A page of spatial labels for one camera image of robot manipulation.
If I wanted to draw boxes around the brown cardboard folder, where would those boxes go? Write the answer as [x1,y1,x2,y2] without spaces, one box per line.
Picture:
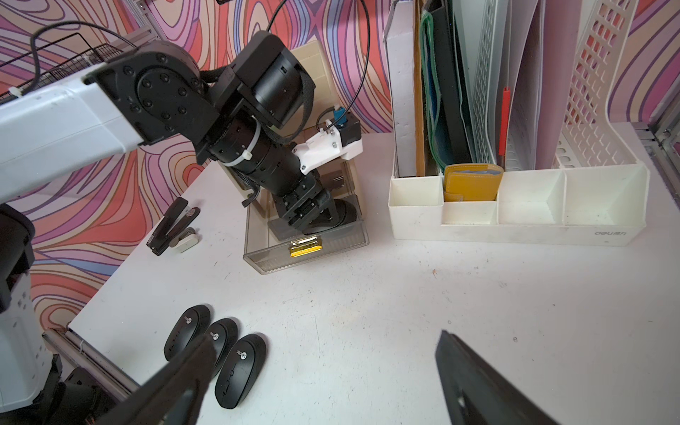
[414,0,427,177]

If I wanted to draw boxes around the left black wire basket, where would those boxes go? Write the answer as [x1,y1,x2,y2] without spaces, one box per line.
[1,33,123,104]

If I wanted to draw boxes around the green folder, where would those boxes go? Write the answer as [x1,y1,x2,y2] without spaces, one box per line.
[418,1,473,169]

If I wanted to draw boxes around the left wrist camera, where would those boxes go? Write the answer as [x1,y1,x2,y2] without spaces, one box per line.
[293,113,363,175]

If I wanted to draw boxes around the black computer mouse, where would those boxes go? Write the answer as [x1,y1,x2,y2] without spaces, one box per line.
[214,334,267,409]
[206,318,239,377]
[310,199,357,233]
[163,304,212,361]

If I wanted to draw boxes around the translucent grey folders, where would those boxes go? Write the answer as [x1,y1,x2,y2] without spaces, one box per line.
[450,0,585,172]

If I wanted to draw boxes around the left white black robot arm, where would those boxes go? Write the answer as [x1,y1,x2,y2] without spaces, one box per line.
[1,31,320,413]

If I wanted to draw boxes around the black stapler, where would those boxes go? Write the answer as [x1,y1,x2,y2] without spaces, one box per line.
[146,197,201,256]

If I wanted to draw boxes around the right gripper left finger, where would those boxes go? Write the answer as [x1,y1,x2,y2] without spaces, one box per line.
[97,336,216,424]

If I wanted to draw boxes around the white book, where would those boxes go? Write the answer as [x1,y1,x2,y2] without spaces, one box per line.
[384,1,416,177]

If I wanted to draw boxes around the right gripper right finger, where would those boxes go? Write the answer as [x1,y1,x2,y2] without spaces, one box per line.
[435,330,556,424]

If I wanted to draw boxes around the white file rack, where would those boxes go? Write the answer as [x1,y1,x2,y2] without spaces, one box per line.
[384,1,649,246]

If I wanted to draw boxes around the aluminium rail base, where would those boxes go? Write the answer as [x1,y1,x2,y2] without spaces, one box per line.
[42,329,140,402]

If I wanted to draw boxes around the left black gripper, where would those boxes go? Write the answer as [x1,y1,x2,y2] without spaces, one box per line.
[268,171,338,234]

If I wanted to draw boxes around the beige drawer organizer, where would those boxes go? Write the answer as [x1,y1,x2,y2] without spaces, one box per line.
[222,39,340,198]

